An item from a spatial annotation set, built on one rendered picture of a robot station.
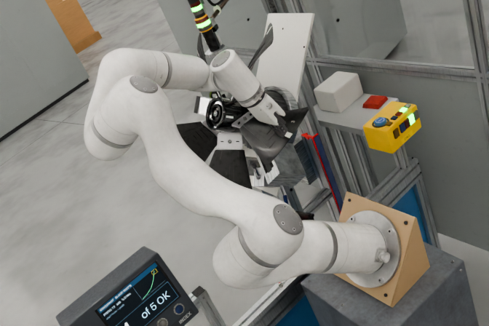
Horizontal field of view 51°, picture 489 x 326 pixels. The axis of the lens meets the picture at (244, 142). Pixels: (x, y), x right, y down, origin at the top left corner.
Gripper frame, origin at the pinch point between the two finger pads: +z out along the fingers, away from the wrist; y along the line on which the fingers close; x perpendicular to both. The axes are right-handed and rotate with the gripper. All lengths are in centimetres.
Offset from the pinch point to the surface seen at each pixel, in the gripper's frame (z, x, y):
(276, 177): 19.7, 8.0, 10.9
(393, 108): 23.1, -30.3, -12.4
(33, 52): 69, -49, 597
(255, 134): 1.4, 3.3, 10.7
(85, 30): 164, -172, 826
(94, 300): -27, 67, -15
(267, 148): 2.1, 6.6, 2.3
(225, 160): 9.9, 12.6, 27.3
